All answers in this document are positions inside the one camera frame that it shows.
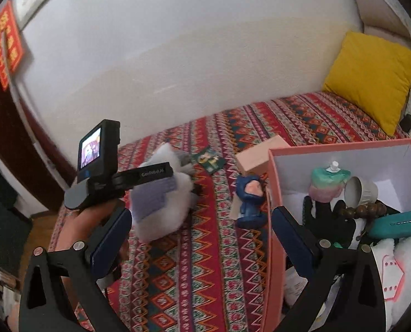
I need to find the teal pencil case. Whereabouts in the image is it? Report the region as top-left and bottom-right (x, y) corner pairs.
(368, 211), (411, 239)

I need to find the white pink plush item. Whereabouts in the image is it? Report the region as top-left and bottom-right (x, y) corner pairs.
(371, 236), (411, 331)

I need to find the pastel drink pouch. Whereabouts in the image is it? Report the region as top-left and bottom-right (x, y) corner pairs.
(308, 161), (351, 203)

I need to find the yellow cushion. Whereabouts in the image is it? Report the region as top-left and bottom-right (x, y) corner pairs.
(322, 32), (411, 136)

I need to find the small pink carton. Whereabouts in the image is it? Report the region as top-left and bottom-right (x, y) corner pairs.
(235, 135), (290, 176)

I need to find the patterned red bed cover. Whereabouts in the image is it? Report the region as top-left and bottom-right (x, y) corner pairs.
(48, 90), (410, 332)

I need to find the red door banner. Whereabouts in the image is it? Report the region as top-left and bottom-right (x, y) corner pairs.
(0, 0), (24, 90)

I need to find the black comb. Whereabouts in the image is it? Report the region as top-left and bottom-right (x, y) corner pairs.
(302, 196), (314, 232)

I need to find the person's left hand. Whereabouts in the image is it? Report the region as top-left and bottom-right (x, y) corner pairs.
(55, 199), (120, 251)

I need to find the white plush toy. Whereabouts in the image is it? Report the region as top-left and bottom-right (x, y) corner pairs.
(130, 142), (198, 243)

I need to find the blue hooded figurine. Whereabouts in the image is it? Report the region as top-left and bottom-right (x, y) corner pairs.
(235, 175), (268, 229)

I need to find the green card packet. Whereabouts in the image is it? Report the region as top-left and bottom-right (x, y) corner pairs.
(193, 146), (227, 175)

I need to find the brown bead bracelet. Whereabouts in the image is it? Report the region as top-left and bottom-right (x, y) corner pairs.
(333, 200), (388, 221)

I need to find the dark wooden door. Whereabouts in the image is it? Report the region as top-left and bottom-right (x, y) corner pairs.
(0, 83), (64, 212)

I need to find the grey ribbed cup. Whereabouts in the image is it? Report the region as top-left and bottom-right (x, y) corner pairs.
(344, 176), (378, 208)

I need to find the pink storage box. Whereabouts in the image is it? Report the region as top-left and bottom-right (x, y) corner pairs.
(262, 139), (411, 331)

